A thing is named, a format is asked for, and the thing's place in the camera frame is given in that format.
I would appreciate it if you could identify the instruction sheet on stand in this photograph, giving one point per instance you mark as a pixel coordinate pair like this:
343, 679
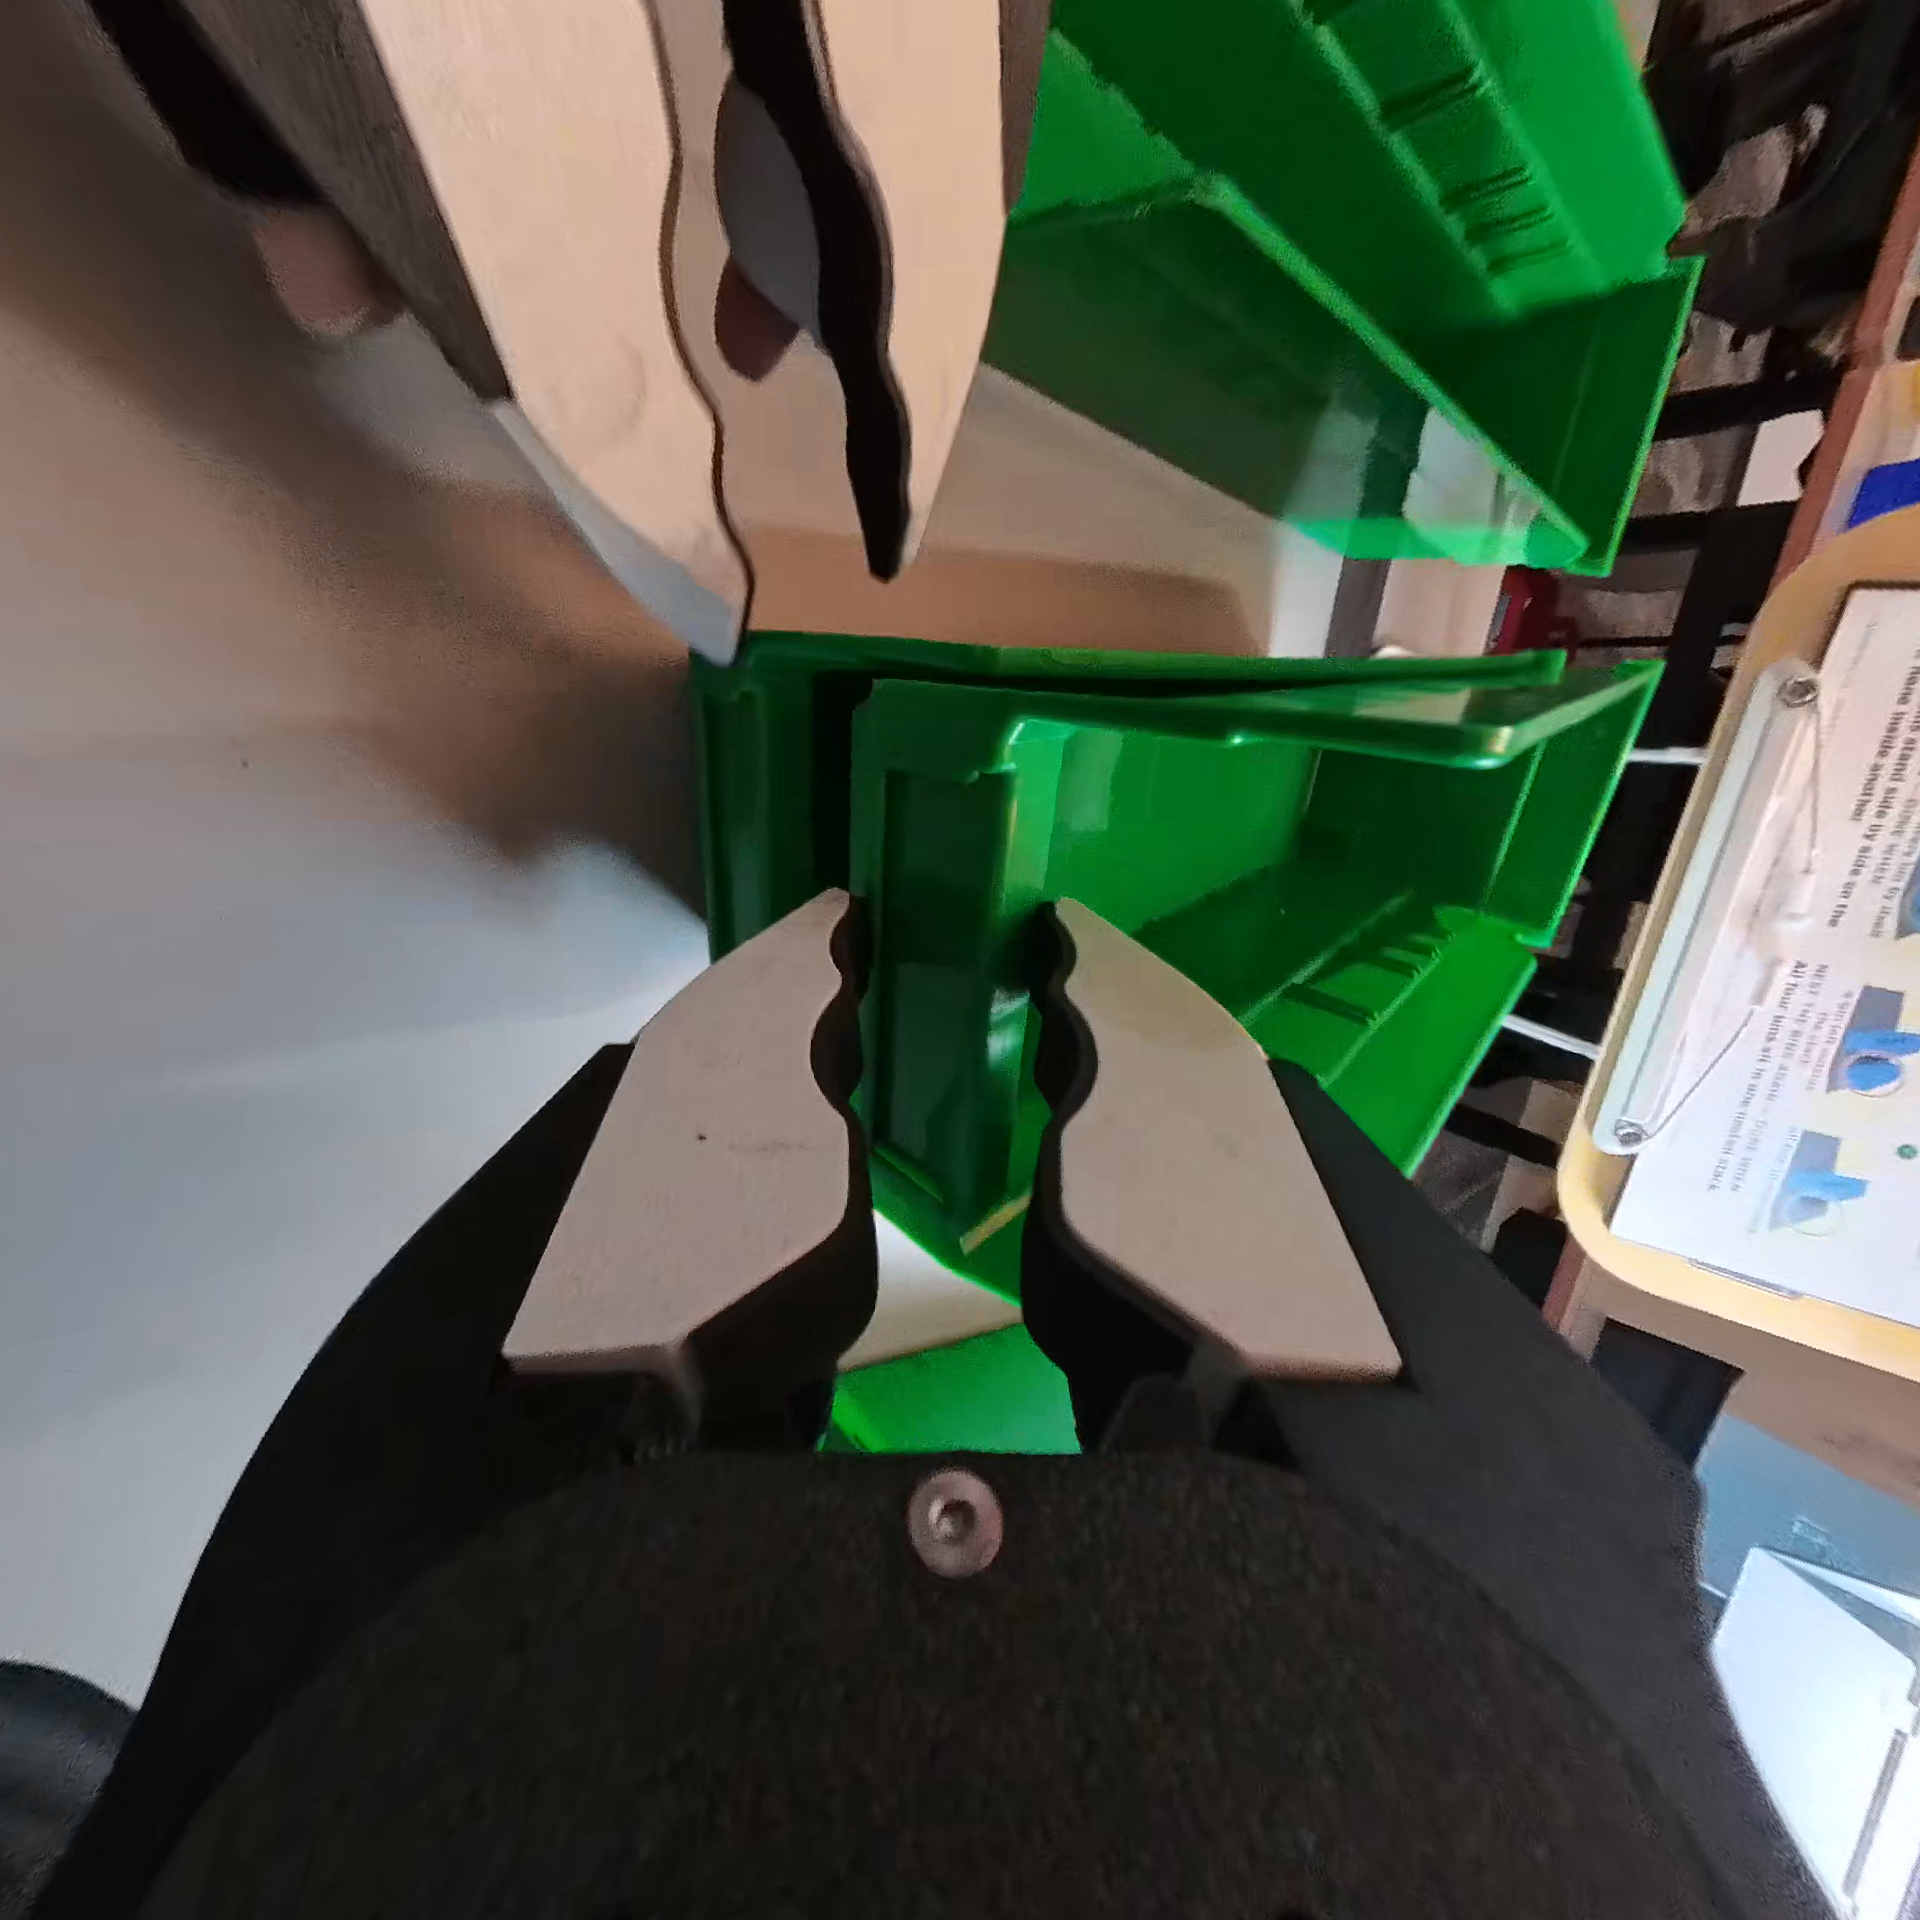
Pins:
1664, 1274

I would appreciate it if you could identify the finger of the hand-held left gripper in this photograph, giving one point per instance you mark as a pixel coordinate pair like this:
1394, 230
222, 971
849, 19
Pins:
571, 271
931, 180

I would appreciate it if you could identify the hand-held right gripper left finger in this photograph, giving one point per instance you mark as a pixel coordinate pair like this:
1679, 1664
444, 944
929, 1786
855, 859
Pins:
690, 1184

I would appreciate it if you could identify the printed instruction sheet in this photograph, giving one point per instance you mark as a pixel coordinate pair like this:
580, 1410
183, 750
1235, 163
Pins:
1801, 1050

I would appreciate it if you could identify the grey desk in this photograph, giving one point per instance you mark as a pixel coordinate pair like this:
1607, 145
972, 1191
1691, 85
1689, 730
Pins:
224, 901

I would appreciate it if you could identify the blue plastic bin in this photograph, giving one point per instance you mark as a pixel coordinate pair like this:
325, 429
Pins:
1891, 493

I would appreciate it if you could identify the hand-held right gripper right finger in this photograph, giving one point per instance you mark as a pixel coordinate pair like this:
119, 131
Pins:
1201, 1201

